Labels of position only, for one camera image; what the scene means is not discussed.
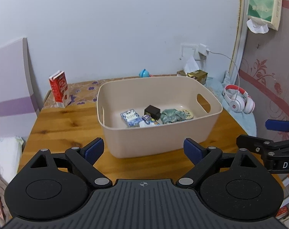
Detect red patterned cloth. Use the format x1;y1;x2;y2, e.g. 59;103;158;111
276;200;289;219

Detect pink floral headboard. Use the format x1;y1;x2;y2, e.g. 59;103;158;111
229;0;289;148

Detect white wall socket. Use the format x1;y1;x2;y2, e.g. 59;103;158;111
180;43;199;61

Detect red drink carton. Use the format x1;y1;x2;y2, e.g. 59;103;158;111
49;70;72;109

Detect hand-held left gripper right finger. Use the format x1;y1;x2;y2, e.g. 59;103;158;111
178;138;267;188

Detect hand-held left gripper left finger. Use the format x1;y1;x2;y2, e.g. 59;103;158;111
20;138;113;189

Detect white and red headphones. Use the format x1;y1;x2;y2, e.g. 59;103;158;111
223;85;256;114

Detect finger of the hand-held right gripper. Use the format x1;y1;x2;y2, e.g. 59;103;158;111
236;135;289;155
265;119;289;132

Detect white bedding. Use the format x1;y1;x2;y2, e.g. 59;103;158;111
0;136;24;174

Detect long purple patterned box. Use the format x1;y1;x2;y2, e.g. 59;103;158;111
142;114;157;126

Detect white charger cable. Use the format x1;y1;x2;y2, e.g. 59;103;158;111
209;50;241;90

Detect green checked scrunchie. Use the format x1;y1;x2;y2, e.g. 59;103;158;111
160;109;187;124

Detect white plug charger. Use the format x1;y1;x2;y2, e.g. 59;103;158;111
198;44;211;60

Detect white and purple board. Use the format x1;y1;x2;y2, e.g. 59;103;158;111
0;37;40;139

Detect round metal tin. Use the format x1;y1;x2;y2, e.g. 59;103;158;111
179;110;195;120

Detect small black cube box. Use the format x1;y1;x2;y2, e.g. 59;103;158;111
144;105;161;121

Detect blue and white patterned box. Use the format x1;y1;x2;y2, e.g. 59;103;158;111
120;110;143;127

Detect gold tissue box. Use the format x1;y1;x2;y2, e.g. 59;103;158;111
176;56;208;85

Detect beige plastic storage bin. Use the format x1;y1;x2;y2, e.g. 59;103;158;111
97;76;223;159

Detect hanging green tissue box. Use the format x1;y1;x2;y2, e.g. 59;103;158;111
246;0;283;34

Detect brown floral cloth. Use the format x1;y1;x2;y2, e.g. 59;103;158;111
41;76;178;110

